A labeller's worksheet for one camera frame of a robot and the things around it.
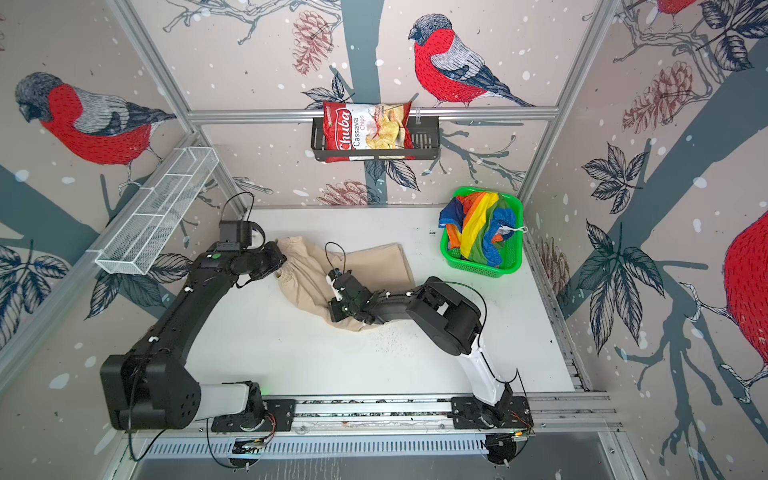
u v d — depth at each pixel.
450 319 0.52
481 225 0.95
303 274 0.86
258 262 0.71
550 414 0.75
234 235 0.63
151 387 0.40
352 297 0.74
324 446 0.70
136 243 0.71
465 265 0.96
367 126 0.88
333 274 0.86
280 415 0.73
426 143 0.94
